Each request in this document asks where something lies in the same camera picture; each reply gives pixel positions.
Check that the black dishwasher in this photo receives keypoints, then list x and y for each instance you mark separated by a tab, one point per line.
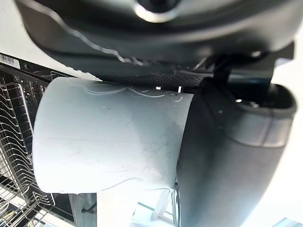
26	67

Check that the white cup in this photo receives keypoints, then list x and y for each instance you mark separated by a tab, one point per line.
106	137

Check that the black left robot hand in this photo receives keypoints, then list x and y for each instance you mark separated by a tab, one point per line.
165	47

